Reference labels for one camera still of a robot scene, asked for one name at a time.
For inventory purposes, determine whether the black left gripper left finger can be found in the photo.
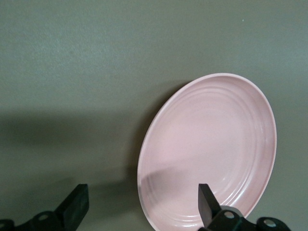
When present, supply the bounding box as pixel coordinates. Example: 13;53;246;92
0;184;90;231

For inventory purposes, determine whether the pink shallow plate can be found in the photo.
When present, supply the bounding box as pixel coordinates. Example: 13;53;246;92
137;73;277;231

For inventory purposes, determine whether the brown table cover mat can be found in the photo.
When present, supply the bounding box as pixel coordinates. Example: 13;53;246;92
0;0;308;231

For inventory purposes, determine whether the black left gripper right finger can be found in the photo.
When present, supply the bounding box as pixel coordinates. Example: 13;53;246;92
198;183;292;231

